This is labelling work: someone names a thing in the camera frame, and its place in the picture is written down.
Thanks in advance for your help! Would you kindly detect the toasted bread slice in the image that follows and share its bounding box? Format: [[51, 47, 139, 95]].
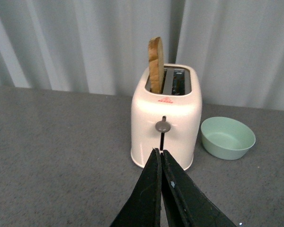
[[148, 37, 164, 94]]

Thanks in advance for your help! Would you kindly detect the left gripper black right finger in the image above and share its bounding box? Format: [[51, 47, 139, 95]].
[[161, 150, 235, 227]]

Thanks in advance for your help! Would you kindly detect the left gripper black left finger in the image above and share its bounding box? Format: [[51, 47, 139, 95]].
[[111, 148, 162, 227]]

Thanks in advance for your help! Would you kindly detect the white two-slot toaster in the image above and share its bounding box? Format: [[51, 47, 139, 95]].
[[131, 64, 202, 170]]

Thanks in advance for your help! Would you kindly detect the mint green bowl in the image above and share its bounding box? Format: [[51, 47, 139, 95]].
[[201, 117, 256, 160]]

